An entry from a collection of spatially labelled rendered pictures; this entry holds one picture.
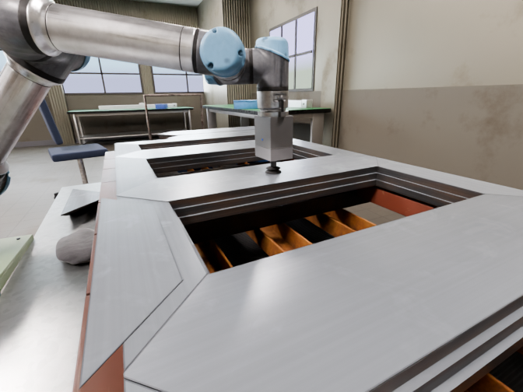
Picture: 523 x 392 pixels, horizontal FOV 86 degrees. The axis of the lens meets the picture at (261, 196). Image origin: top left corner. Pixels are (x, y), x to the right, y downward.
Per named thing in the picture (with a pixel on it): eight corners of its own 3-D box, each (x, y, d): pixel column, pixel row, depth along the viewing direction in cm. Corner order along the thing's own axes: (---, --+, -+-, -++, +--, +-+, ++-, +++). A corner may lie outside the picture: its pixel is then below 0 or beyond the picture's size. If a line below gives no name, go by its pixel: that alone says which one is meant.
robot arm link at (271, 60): (251, 42, 66) (287, 41, 67) (253, 91, 70) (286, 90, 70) (251, 35, 59) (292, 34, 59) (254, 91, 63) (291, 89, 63)
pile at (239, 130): (270, 133, 206) (269, 124, 204) (300, 140, 172) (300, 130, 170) (156, 142, 172) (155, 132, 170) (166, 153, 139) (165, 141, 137)
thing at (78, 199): (109, 187, 125) (107, 178, 124) (108, 218, 92) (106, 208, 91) (77, 190, 120) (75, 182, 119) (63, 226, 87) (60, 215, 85)
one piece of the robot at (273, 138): (305, 99, 66) (303, 166, 71) (285, 99, 73) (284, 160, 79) (268, 100, 62) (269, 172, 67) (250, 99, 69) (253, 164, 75)
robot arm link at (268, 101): (278, 91, 71) (296, 90, 65) (278, 110, 73) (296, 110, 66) (251, 91, 68) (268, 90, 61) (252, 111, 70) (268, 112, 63)
